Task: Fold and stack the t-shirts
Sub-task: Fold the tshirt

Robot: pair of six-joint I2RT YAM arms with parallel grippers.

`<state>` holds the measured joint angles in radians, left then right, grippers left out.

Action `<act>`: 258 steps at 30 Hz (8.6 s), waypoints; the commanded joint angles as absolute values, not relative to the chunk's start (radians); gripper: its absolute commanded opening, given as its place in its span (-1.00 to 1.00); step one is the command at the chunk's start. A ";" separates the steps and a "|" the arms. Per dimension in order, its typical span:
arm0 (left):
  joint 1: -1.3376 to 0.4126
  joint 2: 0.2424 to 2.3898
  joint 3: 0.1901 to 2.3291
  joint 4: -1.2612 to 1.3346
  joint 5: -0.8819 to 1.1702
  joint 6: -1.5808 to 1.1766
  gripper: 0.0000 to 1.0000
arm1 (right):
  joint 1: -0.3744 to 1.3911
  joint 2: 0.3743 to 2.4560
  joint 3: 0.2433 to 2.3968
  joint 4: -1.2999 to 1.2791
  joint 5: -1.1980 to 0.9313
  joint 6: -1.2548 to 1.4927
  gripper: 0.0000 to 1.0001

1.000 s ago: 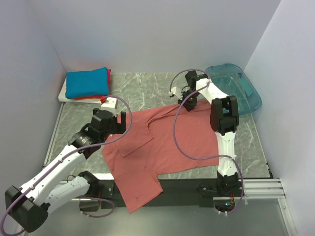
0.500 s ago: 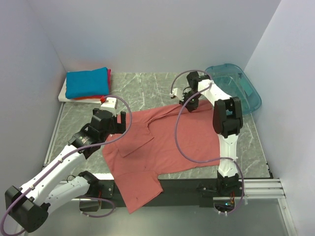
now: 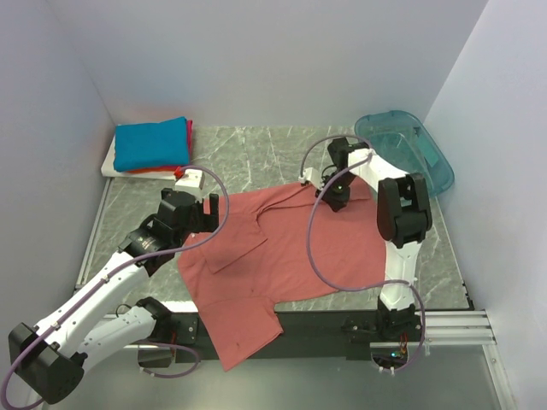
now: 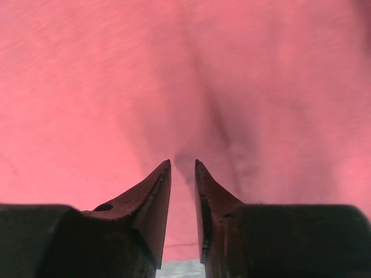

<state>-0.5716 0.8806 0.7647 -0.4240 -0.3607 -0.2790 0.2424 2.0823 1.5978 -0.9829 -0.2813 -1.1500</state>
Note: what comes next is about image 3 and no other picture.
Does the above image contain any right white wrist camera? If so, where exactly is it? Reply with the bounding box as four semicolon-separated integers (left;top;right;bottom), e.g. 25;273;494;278
298;167;322;189

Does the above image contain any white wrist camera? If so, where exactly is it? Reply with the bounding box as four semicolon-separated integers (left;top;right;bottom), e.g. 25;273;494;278
174;168;205;197
298;167;322;189

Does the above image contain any aluminium frame rail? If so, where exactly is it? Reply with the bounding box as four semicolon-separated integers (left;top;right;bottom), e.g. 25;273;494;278
25;179;514;410

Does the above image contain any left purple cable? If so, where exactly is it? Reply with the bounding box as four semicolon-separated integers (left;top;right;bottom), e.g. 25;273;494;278
0;165;232;409

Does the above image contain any folded blue t shirt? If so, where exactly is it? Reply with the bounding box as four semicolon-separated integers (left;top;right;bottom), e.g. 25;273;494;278
114;116;188;173

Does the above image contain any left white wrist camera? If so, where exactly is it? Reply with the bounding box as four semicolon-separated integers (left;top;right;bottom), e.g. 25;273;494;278
174;168;205;197

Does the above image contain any white board under stack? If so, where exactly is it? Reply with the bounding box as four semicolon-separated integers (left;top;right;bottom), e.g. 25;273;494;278
101;138;174;180

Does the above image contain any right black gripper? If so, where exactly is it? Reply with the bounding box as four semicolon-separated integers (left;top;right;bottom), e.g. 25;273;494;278
315;172;356;214

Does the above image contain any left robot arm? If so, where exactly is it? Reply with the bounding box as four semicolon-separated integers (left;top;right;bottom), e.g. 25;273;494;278
9;188;226;404

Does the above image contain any folded orange t shirt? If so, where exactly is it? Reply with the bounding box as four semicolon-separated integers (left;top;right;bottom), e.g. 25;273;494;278
129;166;178;174

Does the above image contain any teal plastic bin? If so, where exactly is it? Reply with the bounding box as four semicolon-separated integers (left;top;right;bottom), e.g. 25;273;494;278
354;110;455;197

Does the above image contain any folded magenta t shirt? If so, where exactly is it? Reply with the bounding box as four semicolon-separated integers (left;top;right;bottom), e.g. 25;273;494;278
165;120;193;173

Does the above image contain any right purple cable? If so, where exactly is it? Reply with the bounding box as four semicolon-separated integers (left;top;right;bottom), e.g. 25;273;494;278
298;134;427;373

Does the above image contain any black base beam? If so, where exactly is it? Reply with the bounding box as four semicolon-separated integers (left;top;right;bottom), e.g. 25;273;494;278
144;310;424;367

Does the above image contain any salmon pink t shirt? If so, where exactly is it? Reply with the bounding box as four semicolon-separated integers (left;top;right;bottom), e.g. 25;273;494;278
178;179;385;371

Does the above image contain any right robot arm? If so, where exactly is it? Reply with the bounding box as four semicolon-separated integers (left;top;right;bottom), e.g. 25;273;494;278
316;136;432;341

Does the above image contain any purple cable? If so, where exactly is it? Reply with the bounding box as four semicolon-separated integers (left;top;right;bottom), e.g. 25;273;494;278
298;134;427;373
0;165;232;409

